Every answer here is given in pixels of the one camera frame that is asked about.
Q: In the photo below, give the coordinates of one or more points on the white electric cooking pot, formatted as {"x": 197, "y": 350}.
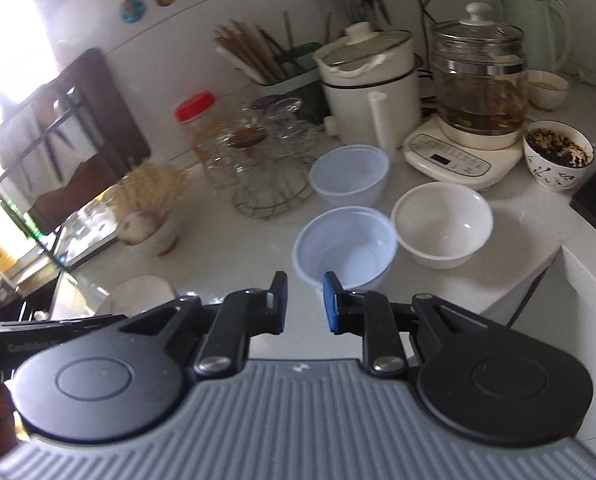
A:
{"x": 363, "y": 95}

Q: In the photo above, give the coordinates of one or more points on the garlic bulb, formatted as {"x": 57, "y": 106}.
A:
{"x": 138, "y": 226}

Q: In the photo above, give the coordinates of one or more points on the blue pipe flange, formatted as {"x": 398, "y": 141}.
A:
{"x": 132, "y": 11}

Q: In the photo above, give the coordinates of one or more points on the green and white utensil holder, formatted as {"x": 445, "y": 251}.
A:
{"x": 300, "y": 67}

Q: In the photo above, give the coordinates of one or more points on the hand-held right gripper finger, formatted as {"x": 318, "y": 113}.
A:
{"x": 333, "y": 305}

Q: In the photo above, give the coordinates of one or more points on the small ceramic footed bowl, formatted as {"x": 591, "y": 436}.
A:
{"x": 160, "y": 237}

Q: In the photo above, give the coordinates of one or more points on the bundle of wooden chopsticks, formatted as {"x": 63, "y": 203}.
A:
{"x": 248, "y": 52}

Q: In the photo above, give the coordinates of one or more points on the patterned bowl with tea leaves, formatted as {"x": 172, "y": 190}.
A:
{"x": 558, "y": 157}

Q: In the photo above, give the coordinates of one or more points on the translucent plastic cup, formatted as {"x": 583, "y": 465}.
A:
{"x": 350, "y": 172}
{"x": 348, "y": 255}

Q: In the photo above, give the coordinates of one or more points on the glass health kettle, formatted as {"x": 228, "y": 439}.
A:
{"x": 478, "y": 75}

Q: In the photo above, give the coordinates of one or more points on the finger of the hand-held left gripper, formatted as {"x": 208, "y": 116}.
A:
{"x": 278, "y": 305}
{"x": 88, "y": 321}

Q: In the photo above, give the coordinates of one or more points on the cluster of patterned glass cups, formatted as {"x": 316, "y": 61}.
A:
{"x": 278, "y": 155}

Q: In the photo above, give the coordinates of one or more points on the pale green electric kettle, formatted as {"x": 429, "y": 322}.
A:
{"x": 538, "y": 30}

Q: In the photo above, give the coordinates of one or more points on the small cream bowl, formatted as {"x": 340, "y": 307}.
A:
{"x": 548, "y": 90}

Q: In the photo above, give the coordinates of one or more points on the brown cutting board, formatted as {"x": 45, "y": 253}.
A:
{"x": 88, "y": 125}

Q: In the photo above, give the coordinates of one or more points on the white leaf-print plate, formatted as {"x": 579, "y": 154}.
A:
{"x": 138, "y": 295}

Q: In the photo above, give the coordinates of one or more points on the black dish rack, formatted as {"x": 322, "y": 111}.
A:
{"x": 53, "y": 125}

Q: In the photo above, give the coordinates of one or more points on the dried noodle bundle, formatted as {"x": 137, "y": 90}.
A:
{"x": 150, "y": 187}

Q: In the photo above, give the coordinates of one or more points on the red-lidded clear jar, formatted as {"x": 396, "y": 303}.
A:
{"x": 200, "y": 130}

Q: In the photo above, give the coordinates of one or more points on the plain white ceramic bowl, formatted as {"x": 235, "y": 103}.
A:
{"x": 443, "y": 225}

